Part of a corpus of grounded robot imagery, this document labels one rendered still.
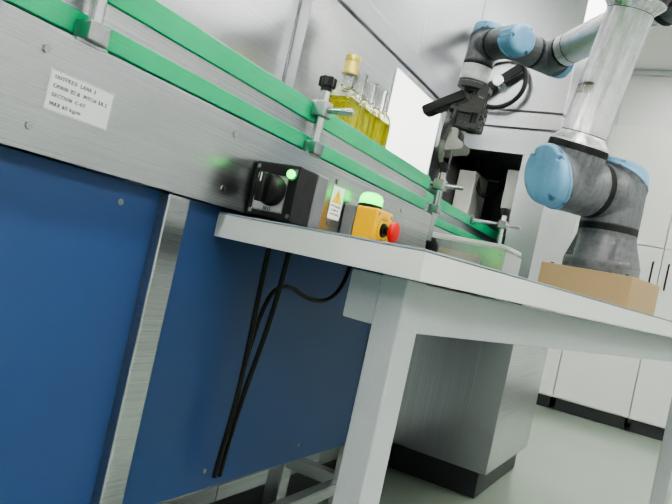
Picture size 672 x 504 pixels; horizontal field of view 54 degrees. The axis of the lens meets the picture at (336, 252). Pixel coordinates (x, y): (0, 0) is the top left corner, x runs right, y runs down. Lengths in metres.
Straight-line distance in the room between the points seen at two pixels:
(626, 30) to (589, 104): 0.14
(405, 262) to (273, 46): 0.88
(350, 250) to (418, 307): 0.10
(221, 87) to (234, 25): 0.48
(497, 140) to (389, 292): 1.80
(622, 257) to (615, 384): 3.75
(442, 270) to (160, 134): 0.36
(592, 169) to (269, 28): 0.72
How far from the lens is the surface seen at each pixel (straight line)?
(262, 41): 1.47
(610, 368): 5.12
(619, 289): 1.35
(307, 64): 1.56
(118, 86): 0.77
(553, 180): 1.31
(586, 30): 1.64
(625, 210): 1.42
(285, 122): 1.05
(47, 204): 0.75
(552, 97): 2.52
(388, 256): 0.72
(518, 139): 2.50
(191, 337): 0.95
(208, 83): 0.90
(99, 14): 0.75
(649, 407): 5.13
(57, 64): 0.72
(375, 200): 1.19
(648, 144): 5.28
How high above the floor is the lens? 0.72
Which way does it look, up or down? 1 degrees up
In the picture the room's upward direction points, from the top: 13 degrees clockwise
